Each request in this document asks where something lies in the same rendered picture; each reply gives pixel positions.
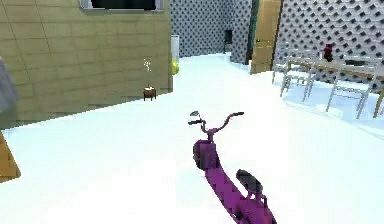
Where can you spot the dark window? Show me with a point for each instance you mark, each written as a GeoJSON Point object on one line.
{"type": "Point", "coordinates": [123, 4]}

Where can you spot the small black wall box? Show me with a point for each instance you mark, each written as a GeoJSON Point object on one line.
{"type": "Point", "coordinates": [228, 36]}

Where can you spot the dark red vase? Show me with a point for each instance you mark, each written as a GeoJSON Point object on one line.
{"type": "Point", "coordinates": [328, 52]}

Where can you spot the white chair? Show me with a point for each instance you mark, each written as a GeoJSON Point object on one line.
{"type": "Point", "coordinates": [279, 68]}
{"type": "Point", "coordinates": [350, 87]}
{"type": "Point", "coordinates": [296, 77]}

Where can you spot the white tall cylinder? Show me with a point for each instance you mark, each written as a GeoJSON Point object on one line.
{"type": "Point", "coordinates": [175, 47]}

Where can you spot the small brown plant pot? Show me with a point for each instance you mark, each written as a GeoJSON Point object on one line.
{"type": "Point", "coordinates": [149, 92]}

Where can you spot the purple scooter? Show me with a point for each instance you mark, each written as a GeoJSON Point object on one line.
{"type": "Point", "coordinates": [218, 173]}

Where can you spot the wooden dining table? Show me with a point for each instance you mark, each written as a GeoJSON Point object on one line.
{"type": "Point", "coordinates": [353, 70]}

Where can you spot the yellow round object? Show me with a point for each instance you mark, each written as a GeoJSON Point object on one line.
{"type": "Point", "coordinates": [175, 67]}

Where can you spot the tan wooden door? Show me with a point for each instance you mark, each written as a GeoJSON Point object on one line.
{"type": "Point", "coordinates": [265, 35]}

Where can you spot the grey cloth object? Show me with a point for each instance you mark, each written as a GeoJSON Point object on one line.
{"type": "Point", "coordinates": [6, 88]}

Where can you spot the tan wooden furniture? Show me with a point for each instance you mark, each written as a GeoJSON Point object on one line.
{"type": "Point", "coordinates": [7, 161]}

